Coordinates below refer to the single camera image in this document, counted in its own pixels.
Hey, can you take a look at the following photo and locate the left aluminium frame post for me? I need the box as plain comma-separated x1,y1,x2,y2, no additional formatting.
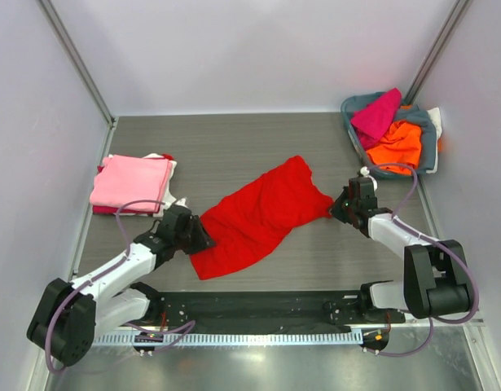
36,0,116,125

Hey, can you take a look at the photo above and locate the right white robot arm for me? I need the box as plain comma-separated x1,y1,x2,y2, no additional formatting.
330,176,479,324

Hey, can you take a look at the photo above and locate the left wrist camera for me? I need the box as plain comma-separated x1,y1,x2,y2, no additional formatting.
169,197,189,208

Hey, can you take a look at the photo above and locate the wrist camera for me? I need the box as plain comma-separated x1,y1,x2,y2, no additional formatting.
169,197,189,208
358,166,378,191

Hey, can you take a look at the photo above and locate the red t shirt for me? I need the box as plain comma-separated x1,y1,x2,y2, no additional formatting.
191,156,333,280

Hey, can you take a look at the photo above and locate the white t shirt in basket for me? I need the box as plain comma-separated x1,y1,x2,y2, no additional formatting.
427,107,442,139

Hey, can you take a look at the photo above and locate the magenta t shirt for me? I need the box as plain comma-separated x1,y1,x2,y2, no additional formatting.
350,88,402,150

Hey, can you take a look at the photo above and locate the folded pink t shirt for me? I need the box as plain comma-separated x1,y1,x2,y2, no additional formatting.
90,155,168,208

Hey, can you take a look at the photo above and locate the folded crimson t shirt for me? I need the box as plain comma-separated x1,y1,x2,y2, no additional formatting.
92,165,160,215

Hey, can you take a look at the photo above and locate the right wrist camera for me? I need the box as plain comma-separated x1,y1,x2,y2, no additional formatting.
358,166,378,191

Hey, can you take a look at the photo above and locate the orange t shirt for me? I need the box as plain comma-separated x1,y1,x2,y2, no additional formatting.
366,120,422,176

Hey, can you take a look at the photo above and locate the right aluminium frame post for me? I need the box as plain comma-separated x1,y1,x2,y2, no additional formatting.
405,0,472,103

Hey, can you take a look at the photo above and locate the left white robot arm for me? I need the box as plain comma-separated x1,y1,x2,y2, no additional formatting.
26,204,215,371

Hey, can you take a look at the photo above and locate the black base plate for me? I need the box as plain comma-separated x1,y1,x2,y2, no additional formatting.
155,290,405,334

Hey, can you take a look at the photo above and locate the aluminium frame post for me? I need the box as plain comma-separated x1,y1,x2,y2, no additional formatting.
36,0,116,125
405,0,472,103

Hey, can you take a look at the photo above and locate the blue laundry basket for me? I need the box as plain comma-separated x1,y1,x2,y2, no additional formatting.
341,95,425,179

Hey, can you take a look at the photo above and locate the aluminium front rail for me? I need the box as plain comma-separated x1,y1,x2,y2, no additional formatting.
40,295,487,333

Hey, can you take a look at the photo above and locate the white slotted cable duct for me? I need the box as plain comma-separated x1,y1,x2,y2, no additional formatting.
93,329,363,348

